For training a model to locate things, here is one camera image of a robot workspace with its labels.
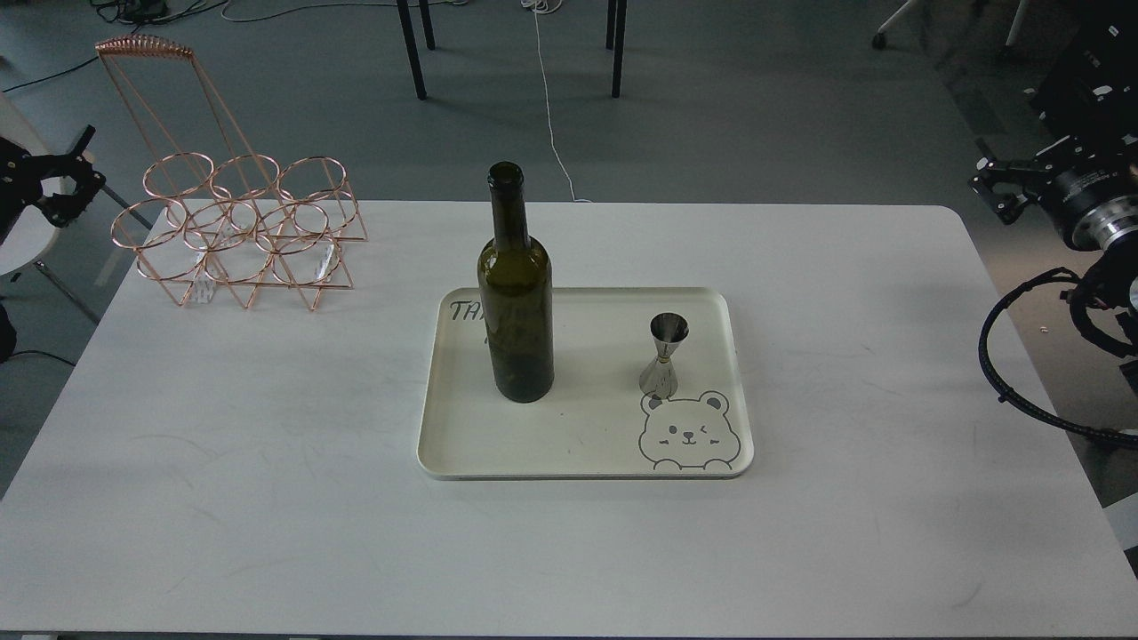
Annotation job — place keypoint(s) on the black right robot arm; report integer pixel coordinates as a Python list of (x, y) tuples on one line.
[(1085, 180)]

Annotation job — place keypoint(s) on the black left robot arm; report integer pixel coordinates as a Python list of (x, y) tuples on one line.
[(11, 206)]

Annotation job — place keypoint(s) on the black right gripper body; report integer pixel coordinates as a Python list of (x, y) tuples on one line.
[(1008, 187)]

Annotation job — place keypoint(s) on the copper wire bottle rack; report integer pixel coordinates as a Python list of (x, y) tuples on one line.
[(234, 221)]

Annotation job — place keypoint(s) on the cream bear tray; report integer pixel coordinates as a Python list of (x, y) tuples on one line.
[(594, 422)]

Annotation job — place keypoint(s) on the steel double jigger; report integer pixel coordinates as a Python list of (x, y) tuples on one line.
[(659, 378)]

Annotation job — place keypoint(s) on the dark green wine bottle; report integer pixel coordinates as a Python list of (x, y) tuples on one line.
[(514, 279)]

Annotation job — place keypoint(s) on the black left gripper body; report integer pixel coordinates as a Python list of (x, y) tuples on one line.
[(53, 182)]

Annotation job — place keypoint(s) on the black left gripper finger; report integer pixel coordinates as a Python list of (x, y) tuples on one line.
[(68, 206), (78, 152)]

